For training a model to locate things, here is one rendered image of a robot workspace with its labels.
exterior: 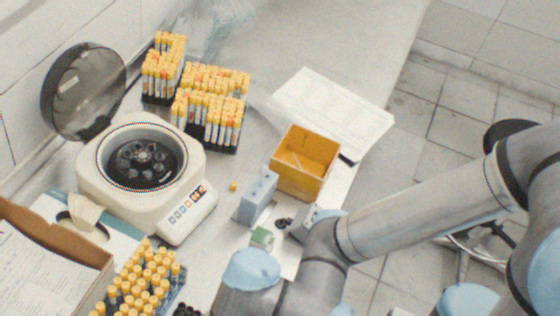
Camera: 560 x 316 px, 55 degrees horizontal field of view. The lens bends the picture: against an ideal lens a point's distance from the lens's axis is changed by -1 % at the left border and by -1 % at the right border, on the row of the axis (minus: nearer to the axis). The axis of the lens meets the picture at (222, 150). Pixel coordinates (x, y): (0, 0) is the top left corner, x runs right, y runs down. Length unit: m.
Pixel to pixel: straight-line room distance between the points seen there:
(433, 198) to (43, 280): 0.71
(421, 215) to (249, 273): 0.24
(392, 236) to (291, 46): 1.04
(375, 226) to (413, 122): 2.21
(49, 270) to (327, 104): 0.85
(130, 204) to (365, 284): 1.36
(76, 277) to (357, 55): 1.10
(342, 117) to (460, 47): 1.97
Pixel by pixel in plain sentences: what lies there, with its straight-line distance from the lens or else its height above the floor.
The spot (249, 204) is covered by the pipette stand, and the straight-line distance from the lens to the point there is 1.16.
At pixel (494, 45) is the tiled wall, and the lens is 3.38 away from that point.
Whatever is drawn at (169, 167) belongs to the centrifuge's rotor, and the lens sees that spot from 1.18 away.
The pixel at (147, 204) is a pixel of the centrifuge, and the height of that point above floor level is 0.99.
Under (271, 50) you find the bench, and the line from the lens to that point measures 1.69.
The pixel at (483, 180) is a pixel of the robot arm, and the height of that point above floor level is 1.43.
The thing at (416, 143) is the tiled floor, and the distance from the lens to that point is 2.87.
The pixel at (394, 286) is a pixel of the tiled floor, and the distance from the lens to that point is 2.32.
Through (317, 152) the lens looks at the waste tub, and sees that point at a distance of 1.35.
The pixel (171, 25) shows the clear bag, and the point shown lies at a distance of 1.54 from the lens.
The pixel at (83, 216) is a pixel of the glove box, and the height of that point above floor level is 0.97.
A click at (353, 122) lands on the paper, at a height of 0.89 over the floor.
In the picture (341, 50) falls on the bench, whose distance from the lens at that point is 1.76.
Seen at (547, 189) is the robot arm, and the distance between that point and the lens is 0.60.
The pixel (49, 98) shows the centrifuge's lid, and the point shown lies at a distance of 1.12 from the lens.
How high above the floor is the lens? 1.89
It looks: 48 degrees down
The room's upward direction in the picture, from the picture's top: 9 degrees clockwise
